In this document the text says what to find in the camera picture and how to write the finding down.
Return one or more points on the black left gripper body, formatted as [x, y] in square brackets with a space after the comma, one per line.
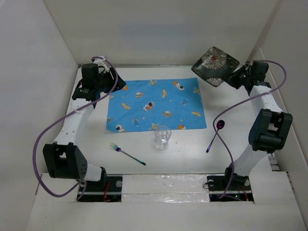
[106, 80]

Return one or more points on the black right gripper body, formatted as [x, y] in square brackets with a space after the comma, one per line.
[247, 75]

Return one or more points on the black floral square plate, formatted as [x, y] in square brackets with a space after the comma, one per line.
[215, 66]

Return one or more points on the blue space print cloth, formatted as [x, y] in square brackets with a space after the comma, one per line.
[143, 105]

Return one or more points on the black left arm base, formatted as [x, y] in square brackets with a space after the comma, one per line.
[109, 191]

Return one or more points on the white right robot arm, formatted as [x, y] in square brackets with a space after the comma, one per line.
[271, 126]

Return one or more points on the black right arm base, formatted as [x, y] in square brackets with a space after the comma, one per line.
[228, 187]

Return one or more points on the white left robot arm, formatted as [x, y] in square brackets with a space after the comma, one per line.
[63, 158]

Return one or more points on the purple metal spoon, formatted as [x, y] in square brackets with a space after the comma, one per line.
[220, 125]

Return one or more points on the iridescent metal fork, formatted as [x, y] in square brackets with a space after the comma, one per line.
[118, 149]

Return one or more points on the clear plastic cup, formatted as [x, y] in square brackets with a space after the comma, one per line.
[162, 136]

